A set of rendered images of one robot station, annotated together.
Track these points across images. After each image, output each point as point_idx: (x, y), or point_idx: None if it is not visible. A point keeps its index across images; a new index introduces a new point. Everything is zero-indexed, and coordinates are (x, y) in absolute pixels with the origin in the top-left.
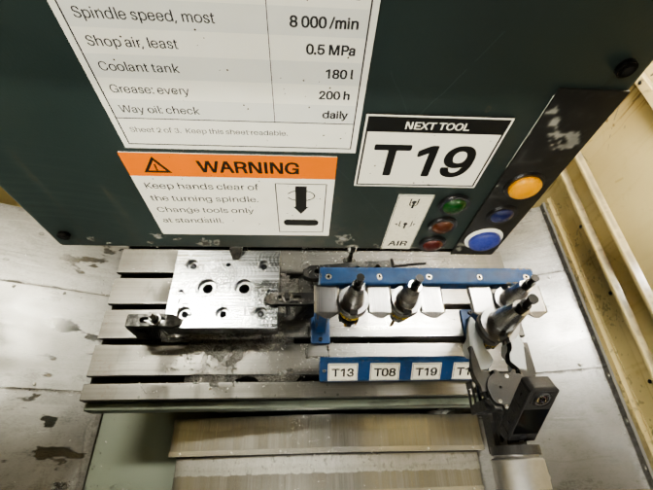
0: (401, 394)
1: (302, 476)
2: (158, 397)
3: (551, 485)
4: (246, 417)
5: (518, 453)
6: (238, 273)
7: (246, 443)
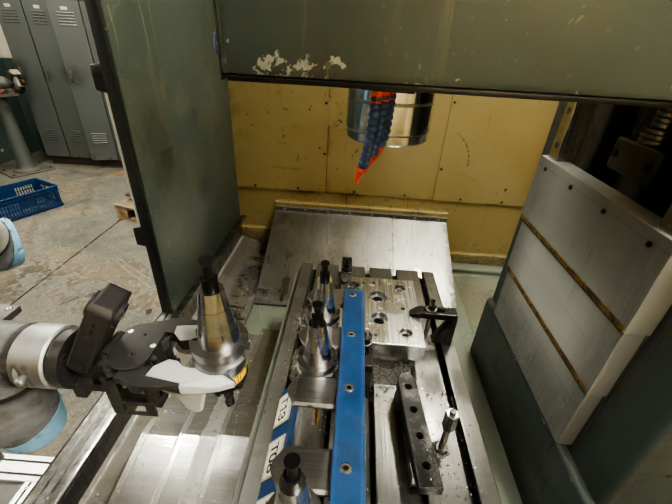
0: (243, 490)
1: (209, 411)
2: (295, 292)
3: (10, 360)
4: None
5: (69, 328)
6: (393, 315)
7: (254, 370)
